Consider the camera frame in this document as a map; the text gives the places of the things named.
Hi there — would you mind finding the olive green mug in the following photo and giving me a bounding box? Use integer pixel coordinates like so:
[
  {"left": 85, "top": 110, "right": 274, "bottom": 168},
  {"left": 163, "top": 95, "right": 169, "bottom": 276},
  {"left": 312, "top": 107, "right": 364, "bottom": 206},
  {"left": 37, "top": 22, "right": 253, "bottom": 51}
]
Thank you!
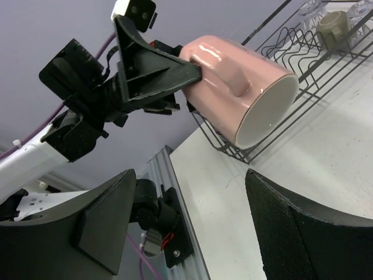
[{"left": 316, "top": 10, "right": 350, "bottom": 51}]

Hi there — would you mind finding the pink mug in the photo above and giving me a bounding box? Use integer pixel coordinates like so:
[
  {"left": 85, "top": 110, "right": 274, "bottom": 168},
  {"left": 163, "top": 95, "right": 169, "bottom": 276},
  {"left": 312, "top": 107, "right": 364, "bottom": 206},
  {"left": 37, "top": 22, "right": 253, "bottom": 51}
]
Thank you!
[{"left": 180, "top": 36, "right": 299, "bottom": 149}]

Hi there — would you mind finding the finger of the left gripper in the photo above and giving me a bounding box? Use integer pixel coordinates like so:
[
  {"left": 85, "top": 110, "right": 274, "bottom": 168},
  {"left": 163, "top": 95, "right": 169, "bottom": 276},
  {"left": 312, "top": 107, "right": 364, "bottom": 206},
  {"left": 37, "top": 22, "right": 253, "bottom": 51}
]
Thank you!
[{"left": 115, "top": 16, "right": 202, "bottom": 105}]

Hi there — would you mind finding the wire dish rack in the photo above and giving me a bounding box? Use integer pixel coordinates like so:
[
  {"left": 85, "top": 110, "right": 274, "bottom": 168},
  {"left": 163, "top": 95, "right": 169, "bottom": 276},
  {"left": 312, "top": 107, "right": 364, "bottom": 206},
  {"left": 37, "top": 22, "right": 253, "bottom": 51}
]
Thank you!
[{"left": 191, "top": 1, "right": 372, "bottom": 164}]

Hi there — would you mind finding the aluminium front rail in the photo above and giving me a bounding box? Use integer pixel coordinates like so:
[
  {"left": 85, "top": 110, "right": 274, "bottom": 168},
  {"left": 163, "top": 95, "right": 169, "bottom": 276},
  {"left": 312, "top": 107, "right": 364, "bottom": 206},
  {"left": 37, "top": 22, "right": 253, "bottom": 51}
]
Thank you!
[{"left": 139, "top": 146, "right": 210, "bottom": 279}]

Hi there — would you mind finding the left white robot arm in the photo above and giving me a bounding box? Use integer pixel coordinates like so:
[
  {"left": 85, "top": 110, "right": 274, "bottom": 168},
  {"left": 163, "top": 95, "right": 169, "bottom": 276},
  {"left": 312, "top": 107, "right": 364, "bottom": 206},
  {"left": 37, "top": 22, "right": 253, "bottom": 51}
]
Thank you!
[{"left": 1, "top": 16, "right": 202, "bottom": 201}]

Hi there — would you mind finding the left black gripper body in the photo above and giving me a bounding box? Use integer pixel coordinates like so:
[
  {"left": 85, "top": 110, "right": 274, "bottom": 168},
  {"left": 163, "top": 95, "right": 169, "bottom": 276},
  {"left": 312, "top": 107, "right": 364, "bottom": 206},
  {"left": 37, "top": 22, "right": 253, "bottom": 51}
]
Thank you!
[{"left": 103, "top": 40, "right": 192, "bottom": 127}]

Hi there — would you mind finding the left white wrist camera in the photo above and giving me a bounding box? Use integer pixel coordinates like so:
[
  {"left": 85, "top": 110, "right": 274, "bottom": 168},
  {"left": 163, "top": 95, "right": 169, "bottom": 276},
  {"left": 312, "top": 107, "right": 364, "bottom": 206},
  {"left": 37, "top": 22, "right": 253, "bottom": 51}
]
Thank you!
[{"left": 111, "top": 0, "right": 157, "bottom": 33}]

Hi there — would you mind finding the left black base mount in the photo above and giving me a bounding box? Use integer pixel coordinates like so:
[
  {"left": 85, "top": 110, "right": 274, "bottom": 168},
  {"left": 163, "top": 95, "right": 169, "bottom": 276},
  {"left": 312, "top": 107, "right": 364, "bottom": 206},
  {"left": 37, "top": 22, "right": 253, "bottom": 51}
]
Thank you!
[{"left": 130, "top": 179, "right": 193, "bottom": 268}]

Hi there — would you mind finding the clear glass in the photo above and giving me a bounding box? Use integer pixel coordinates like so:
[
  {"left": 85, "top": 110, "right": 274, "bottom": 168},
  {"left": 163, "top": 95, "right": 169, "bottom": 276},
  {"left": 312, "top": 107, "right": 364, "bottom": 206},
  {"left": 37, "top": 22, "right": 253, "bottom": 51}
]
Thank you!
[
  {"left": 347, "top": 1, "right": 372, "bottom": 39},
  {"left": 298, "top": 0, "right": 328, "bottom": 31}
]

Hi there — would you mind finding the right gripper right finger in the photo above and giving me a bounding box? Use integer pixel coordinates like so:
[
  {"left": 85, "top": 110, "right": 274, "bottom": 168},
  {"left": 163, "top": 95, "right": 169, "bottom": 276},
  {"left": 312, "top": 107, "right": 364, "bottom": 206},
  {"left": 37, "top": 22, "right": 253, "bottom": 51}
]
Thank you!
[{"left": 245, "top": 169, "right": 372, "bottom": 279}]

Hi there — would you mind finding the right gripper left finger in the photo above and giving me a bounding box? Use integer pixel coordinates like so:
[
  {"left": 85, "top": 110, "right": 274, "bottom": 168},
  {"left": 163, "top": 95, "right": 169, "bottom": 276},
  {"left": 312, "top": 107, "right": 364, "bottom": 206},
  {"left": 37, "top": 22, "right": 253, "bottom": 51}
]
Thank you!
[{"left": 1, "top": 169, "right": 136, "bottom": 279}]

